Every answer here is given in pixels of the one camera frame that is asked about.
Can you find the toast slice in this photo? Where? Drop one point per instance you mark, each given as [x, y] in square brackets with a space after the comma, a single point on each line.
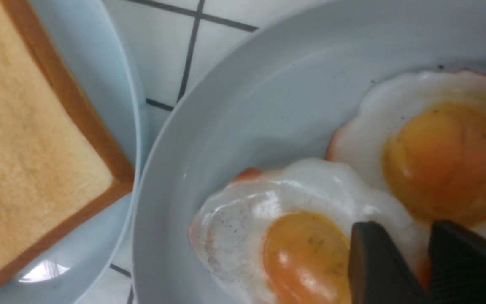
[59, 164]

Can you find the grey egg plate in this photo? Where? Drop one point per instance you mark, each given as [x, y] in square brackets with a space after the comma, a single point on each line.
[277, 98]

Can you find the light blue centre plate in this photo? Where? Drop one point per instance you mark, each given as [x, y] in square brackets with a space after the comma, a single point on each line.
[86, 40]

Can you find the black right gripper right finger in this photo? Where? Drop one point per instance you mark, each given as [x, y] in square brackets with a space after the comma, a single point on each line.
[458, 265]

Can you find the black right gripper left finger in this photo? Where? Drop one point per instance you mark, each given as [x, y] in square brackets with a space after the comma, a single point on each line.
[377, 272]

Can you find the fried egg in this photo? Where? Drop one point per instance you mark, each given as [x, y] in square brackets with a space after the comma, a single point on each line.
[421, 137]
[283, 236]

